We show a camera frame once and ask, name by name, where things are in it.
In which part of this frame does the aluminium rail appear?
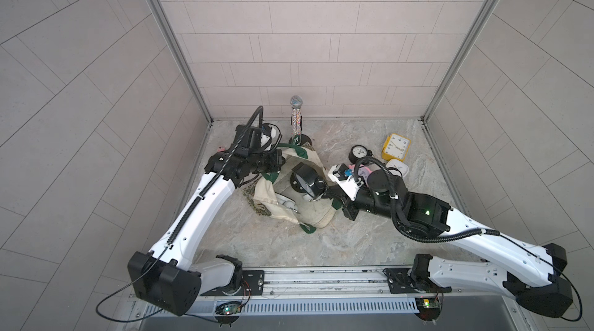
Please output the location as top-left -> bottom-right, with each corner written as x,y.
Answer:
124,263 -> 518,304

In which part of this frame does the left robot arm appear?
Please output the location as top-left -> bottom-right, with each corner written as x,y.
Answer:
128,149 -> 286,316

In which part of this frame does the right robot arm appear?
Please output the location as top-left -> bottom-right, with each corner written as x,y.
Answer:
328,165 -> 574,318

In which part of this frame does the white square alarm clock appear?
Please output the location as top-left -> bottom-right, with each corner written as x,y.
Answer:
386,159 -> 410,178

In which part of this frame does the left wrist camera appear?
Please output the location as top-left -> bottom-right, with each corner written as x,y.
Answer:
234,123 -> 282,154

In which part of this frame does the canvas bag with green handles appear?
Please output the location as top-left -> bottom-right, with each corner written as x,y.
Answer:
250,144 -> 342,233

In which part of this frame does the rhinestone stand with black base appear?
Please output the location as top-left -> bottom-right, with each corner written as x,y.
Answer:
290,95 -> 312,146

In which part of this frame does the pink twin-bell alarm clock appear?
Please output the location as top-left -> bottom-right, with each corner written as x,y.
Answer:
357,166 -> 373,183

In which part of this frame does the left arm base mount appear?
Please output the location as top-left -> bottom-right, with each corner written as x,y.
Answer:
200,270 -> 265,296

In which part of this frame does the right circuit board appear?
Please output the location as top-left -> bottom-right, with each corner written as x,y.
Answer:
415,298 -> 442,322

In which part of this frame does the black and white alarm clock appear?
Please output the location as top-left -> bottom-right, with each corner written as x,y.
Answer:
289,162 -> 327,200

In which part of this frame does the left green circuit board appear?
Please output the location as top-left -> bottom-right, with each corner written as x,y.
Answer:
214,302 -> 243,316

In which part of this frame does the small black alarm clock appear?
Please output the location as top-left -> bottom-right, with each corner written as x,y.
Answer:
348,145 -> 373,165

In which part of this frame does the yellow square alarm clock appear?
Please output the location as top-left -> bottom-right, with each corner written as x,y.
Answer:
381,133 -> 411,162

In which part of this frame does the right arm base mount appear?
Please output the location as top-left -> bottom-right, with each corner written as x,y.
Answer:
383,254 -> 452,294

